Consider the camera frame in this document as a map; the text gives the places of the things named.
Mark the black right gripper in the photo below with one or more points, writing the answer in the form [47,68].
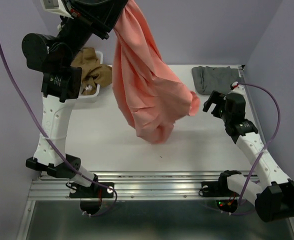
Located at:
[217,98]

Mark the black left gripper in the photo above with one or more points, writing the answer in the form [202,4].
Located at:
[97,15]

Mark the grey pleated skirt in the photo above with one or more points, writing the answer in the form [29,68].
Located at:
[208,79]

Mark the pink skirt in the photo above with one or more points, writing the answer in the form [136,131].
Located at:
[149,94]

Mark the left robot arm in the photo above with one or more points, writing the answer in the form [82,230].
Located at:
[53,56]

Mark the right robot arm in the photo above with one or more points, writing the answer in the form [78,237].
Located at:
[273,196]

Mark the olive brown skirt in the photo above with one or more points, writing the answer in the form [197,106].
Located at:
[93,72]

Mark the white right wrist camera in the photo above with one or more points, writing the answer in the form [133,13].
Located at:
[237,88]

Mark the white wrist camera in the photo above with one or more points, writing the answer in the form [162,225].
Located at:
[55,7]
[237,88]

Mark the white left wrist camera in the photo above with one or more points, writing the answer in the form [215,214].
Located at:
[55,7]

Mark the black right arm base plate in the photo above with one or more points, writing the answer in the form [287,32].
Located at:
[214,189]

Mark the aluminium rail frame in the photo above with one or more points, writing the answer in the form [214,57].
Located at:
[197,151]

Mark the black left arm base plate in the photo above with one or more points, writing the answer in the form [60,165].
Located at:
[77,191]

